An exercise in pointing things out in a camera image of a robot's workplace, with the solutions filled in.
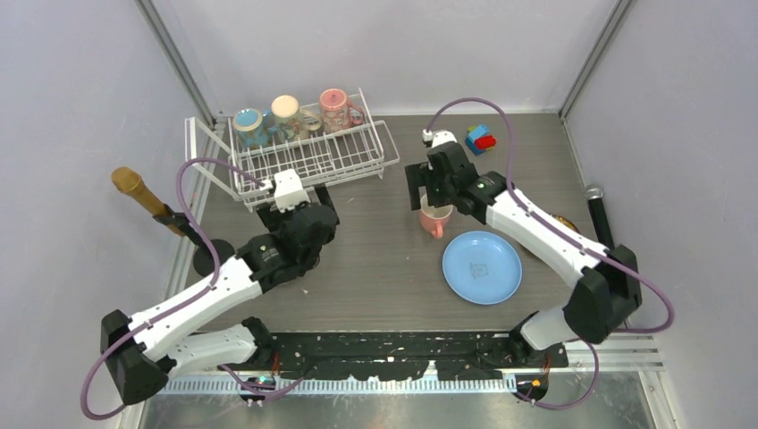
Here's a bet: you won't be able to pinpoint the pink mug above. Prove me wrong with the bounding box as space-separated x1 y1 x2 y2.
419 195 455 239

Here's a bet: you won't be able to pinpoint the cream floral cup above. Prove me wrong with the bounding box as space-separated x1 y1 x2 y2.
271 95 322 142

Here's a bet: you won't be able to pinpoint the pink patterned cup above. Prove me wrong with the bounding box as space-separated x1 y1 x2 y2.
319 88 366 133

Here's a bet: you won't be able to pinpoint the blue mug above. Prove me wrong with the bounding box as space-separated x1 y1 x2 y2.
232 108 275 148

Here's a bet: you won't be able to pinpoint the blue plate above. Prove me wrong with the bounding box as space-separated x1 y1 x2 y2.
442 231 523 306

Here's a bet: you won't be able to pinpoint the yellow patterned plate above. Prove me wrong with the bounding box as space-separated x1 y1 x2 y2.
552 214 579 233

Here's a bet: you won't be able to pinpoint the gold microphone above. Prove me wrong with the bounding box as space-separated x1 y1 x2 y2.
111 166 215 277

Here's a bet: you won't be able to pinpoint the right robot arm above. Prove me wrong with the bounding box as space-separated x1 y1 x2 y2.
404 142 642 367

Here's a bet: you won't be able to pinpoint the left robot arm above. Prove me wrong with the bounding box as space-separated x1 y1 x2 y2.
101 184 340 405

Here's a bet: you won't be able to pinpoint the colourful toy blocks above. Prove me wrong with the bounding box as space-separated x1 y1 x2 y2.
465 124 497 156

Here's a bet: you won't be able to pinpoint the black microphone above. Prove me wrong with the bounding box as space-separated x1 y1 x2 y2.
584 185 616 249

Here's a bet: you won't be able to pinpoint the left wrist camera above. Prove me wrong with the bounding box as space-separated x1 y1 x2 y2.
260 169 311 213

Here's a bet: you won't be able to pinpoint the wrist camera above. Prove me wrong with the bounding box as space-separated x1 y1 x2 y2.
260 169 311 213
422 130 458 149

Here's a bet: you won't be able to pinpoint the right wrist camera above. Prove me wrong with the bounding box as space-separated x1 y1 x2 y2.
422 130 458 149

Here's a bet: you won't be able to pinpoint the white wire dish rack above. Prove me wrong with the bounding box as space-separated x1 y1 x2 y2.
184 89 400 191

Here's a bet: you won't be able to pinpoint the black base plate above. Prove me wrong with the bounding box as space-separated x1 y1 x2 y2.
232 331 569 381

